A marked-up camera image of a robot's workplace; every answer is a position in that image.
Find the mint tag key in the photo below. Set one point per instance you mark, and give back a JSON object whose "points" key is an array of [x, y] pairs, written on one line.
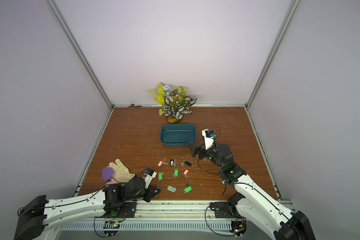
{"points": [[171, 189]]}

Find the right controller board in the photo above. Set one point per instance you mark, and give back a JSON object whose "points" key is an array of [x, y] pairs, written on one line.
{"points": [[239, 227]]}

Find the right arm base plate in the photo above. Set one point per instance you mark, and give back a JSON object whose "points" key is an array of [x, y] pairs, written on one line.
{"points": [[225, 210]]}

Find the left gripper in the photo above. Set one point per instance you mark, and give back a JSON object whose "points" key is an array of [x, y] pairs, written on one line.
{"points": [[150, 191]]}

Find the black tag key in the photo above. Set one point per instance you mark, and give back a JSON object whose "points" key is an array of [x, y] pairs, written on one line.
{"points": [[172, 163]]}

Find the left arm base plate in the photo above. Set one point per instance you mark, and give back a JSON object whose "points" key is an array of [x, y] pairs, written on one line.
{"points": [[126, 210]]}

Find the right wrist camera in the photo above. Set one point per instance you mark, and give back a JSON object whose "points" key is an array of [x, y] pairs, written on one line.
{"points": [[209, 138]]}

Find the red tag key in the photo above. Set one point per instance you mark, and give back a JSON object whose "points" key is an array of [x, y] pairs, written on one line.
{"points": [[186, 173], [162, 163]]}

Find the vase with artificial plant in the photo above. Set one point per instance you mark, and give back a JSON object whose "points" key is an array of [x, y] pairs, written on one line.
{"points": [[174, 103]]}

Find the beige cloth glove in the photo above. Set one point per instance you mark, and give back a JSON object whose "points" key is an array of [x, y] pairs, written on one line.
{"points": [[122, 173]]}

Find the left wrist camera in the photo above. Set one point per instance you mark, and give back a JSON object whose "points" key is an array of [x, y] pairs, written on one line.
{"points": [[149, 176]]}

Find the aluminium front rail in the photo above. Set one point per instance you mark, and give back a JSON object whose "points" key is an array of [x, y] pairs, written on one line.
{"points": [[166, 209]]}

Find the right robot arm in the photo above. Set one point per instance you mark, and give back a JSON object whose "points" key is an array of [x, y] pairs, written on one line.
{"points": [[251, 201]]}

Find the teal storage box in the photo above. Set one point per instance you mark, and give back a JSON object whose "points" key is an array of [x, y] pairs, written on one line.
{"points": [[178, 135]]}

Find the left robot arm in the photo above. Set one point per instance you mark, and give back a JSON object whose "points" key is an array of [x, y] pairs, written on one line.
{"points": [[42, 214]]}

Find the green tag key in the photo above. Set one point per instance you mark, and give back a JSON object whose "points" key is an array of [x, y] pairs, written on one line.
{"points": [[160, 177], [176, 173], [188, 188]]}

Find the left controller board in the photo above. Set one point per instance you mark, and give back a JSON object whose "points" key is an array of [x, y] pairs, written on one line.
{"points": [[111, 228]]}

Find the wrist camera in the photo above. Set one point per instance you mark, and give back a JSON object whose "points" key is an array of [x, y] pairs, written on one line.
{"points": [[209, 138], [149, 176]]}

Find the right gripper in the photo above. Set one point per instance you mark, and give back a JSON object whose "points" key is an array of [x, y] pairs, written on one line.
{"points": [[202, 151]]}

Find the pink purple brush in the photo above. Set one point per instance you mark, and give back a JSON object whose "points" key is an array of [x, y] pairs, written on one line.
{"points": [[107, 175]]}

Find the controller board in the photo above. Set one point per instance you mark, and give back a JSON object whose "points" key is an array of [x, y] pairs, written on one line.
{"points": [[239, 227], [111, 228]]}

